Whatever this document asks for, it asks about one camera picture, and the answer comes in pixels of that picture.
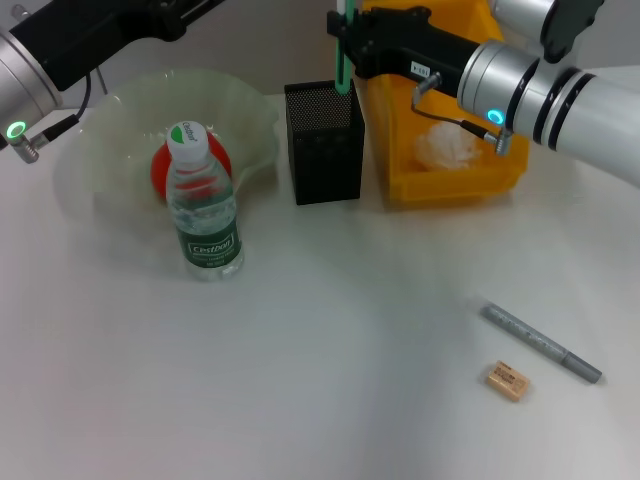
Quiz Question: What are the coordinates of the translucent glass fruit plate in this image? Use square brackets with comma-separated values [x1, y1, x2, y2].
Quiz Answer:
[53, 67, 281, 226]

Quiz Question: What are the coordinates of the gripper signal cable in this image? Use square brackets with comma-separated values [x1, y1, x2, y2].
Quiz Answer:
[18, 69, 95, 164]
[409, 71, 515, 157]

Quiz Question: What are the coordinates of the yellow plastic bin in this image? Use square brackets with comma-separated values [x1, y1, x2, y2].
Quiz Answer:
[360, 0, 531, 210]

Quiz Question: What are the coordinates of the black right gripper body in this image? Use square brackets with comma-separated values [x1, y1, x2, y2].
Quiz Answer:
[349, 9, 482, 99]

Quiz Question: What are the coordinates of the white paper ball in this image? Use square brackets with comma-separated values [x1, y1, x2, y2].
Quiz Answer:
[412, 122, 489, 172]

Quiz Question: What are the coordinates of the black mesh pen holder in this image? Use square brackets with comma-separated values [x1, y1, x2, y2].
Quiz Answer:
[283, 78, 366, 206]

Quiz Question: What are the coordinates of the beige eraser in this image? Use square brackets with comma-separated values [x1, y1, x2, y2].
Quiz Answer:
[483, 360, 532, 402]

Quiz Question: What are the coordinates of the left gripper signal cable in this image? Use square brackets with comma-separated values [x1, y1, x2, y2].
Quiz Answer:
[18, 69, 95, 164]

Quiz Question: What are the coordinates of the clear green-label water bottle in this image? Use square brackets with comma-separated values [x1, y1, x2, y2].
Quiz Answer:
[164, 121, 246, 282]

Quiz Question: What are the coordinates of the gray marker pen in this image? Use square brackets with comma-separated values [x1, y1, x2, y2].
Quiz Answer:
[477, 299, 603, 385]

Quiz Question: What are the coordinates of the right gripper signal cable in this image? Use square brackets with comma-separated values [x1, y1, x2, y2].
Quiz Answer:
[409, 71, 515, 157]

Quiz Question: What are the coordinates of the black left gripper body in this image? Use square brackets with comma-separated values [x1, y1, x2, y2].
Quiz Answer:
[8, 0, 227, 93]

